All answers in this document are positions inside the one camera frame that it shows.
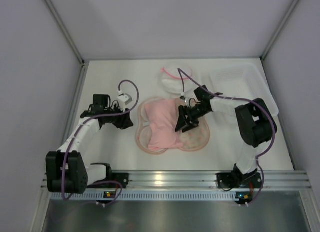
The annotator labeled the floral orange bra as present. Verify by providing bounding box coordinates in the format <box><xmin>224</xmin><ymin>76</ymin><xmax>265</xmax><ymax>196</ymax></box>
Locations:
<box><xmin>136</xmin><ymin>97</ymin><xmax>210</xmax><ymax>155</ymax></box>

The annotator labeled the pink cloth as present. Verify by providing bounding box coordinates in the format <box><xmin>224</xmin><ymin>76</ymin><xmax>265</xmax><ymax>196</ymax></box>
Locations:
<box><xmin>145</xmin><ymin>99</ymin><xmax>183</xmax><ymax>151</ymax></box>

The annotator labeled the white mesh laundry bag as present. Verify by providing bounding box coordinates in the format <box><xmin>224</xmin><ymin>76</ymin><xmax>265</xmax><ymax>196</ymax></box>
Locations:
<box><xmin>158</xmin><ymin>62</ymin><xmax>199</xmax><ymax>94</ymax></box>

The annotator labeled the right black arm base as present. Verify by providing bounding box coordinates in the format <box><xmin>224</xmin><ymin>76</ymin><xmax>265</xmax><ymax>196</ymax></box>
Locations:
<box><xmin>216</xmin><ymin>165</ymin><xmax>262</xmax><ymax>191</ymax></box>

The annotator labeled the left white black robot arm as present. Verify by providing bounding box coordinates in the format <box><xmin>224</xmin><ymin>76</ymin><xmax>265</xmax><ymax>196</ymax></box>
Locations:
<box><xmin>45</xmin><ymin>93</ymin><xmax>134</xmax><ymax>194</ymax></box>

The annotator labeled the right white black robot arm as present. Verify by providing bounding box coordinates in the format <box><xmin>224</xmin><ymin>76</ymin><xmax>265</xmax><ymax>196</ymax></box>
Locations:
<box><xmin>175</xmin><ymin>85</ymin><xmax>278</xmax><ymax>175</ymax></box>

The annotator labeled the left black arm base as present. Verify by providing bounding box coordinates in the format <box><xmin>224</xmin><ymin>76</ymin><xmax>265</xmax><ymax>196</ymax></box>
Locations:
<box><xmin>88</xmin><ymin>172</ymin><xmax>130</xmax><ymax>189</ymax></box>

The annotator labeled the clear plastic bin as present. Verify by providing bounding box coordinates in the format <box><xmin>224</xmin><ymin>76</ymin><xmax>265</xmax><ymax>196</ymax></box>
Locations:
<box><xmin>209</xmin><ymin>63</ymin><xmax>279</xmax><ymax>117</ymax></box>

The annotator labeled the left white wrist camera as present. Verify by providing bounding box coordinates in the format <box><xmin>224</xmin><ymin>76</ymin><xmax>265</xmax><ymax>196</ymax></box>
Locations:
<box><xmin>116</xmin><ymin>90</ymin><xmax>133</xmax><ymax>112</ymax></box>

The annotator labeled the aluminium front rail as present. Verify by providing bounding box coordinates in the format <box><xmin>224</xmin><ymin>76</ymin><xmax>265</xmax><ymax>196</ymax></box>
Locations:
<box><xmin>41</xmin><ymin>169</ymin><xmax>312</xmax><ymax>191</ymax></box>

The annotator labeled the slotted grey cable duct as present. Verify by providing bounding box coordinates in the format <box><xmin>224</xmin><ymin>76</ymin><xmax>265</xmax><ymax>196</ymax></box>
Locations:
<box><xmin>50</xmin><ymin>191</ymin><xmax>253</xmax><ymax>200</ymax></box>

